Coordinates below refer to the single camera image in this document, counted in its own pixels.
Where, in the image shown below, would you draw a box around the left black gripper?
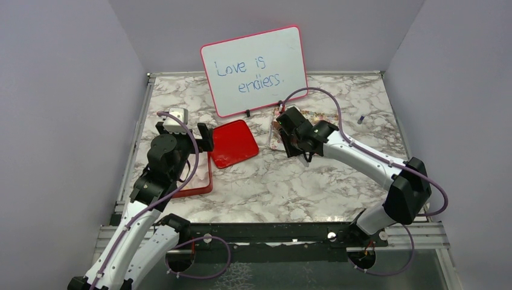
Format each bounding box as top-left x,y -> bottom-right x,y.
157,121 -> 213,181

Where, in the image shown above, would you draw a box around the metal tongs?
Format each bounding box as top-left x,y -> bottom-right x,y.
298,152 -> 312,167

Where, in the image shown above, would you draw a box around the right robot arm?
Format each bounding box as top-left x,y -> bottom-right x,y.
276,107 -> 432,246

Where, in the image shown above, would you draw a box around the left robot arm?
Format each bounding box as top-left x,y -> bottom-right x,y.
67,121 -> 214,289

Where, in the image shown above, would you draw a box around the red chocolate box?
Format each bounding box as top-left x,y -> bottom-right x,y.
173,152 -> 213,198

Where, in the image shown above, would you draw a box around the floral serving tray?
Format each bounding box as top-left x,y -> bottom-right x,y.
267,107 -> 338,151

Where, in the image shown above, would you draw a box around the red box lid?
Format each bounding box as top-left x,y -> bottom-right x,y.
211,120 -> 259,169

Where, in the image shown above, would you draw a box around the black whiteboard stand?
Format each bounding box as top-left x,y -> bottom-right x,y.
244,100 -> 284,117

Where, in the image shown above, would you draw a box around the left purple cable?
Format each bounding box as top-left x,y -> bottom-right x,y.
88,112 -> 200,290

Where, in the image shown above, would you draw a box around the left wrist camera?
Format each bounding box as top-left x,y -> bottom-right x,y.
162,108 -> 189,134

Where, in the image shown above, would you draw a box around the white board pink frame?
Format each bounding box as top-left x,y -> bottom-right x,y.
200,25 -> 308,118

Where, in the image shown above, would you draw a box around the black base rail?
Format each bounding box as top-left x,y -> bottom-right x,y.
110,214 -> 389,265

